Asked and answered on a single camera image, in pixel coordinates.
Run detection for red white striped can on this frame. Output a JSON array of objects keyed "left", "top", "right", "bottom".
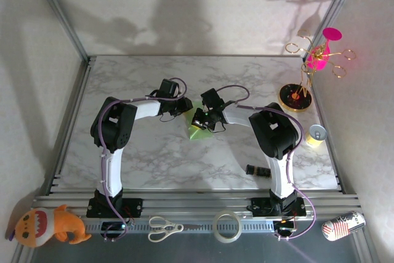
[{"left": 321, "top": 210, "right": 366, "bottom": 241}]

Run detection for white handled scissors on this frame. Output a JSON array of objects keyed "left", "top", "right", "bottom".
[{"left": 147, "top": 216, "right": 204, "bottom": 243}]

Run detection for aluminium table side rail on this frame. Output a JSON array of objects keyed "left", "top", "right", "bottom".
[
  {"left": 301, "top": 55, "right": 345, "bottom": 195},
  {"left": 46, "top": 55, "right": 95, "bottom": 196}
]

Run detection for pink wine glass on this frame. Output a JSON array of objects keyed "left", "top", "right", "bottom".
[{"left": 306, "top": 27, "right": 343, "bottom": 71}]

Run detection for yellow drink can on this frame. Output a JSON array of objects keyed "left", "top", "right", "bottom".
[{"left": 304, "top": 124, "right": 326, "bottom": 149}]

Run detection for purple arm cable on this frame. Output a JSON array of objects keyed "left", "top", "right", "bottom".
[
  {"left": 215, "top": 84, "right": 317, "bottom": 242},
  {"left": 97, "top": 77, "right": 188, "bottom": 242}
]

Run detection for black controller board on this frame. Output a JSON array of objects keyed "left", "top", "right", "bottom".
[
  {"left": 273, "top": 220, "right": 297, "bottom": 233},
  {"left": 100, "top": 221, "right": 127, "bottom": 233}
]

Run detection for clear adhesive tape roll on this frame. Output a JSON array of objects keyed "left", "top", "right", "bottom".
[{"left": 213, "top": 209, "right": 243, "bottom": 244}]

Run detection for orange shark plush toy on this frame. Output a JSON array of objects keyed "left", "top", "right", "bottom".
[{"left": 5, "top": 203, "right": 92, "bottom": 248}]

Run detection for grey slotted cable duct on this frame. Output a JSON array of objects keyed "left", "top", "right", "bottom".
[{"left": 82, "top": 219, "right": 296, "bottom": 233}]

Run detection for small black cylinder bottle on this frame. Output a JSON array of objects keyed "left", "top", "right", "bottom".
[{"left": 245, "top": 163, "right": 272, "bottom": 180}]

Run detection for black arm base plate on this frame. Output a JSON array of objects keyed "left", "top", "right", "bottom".
[
  {"left": 86, "top": 196, "right": 144, "bottom": 218},
  {"left": 247, "top": 196, "right": 307, "bottom": 217}
]

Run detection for aluminium frame crossbar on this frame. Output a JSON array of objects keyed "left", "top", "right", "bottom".
[{"left": 32, "top": 192, "right": 363, "bottom": 219}]

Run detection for gold wire glass rack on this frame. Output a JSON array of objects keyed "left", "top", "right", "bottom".
[{"left": 278, "top": 28, "right": 357, "bottom": 113}]

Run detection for light green paper sheet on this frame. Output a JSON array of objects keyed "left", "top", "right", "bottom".
[{"left": 183, "top": 101, "right": 214, "bottom": 142}]

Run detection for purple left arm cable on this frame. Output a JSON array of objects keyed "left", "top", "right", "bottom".
[{"left": 97, "top": 77, "right": 188, "bottom": 242}]

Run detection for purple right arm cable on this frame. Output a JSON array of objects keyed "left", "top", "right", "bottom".
[{"left": 215, "top": 84, "right": 317, "bottom": 242}]

